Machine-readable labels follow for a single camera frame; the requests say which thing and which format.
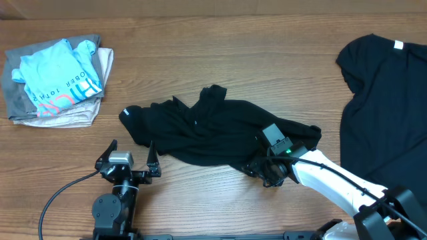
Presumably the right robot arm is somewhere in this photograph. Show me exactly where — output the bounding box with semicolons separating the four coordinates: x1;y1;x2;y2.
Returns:
242;139;426;239

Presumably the black t-shirt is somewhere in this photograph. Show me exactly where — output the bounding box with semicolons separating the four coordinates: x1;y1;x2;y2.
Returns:
119;85;322;171

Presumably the grey folded shirt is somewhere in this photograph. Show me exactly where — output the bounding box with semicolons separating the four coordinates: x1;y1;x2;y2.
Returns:
1;34;105;120

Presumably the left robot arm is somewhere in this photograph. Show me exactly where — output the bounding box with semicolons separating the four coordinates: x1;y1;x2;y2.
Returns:
92;140;161;240

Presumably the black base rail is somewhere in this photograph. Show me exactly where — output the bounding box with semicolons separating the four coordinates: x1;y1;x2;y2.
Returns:
82;231;358;240

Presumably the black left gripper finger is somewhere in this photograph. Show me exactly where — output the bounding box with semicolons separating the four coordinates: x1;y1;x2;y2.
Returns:
147;141;159;168
96;139;117;163

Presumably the dark navy t-shirt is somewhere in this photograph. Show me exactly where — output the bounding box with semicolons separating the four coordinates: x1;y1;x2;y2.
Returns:
336;34;426;207

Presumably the light blue printed t-shirt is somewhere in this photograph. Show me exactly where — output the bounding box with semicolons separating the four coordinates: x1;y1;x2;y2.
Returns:
11;39;103;117

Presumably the beige folded shirt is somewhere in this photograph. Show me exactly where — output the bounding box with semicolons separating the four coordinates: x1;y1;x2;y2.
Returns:
13;48;114;128

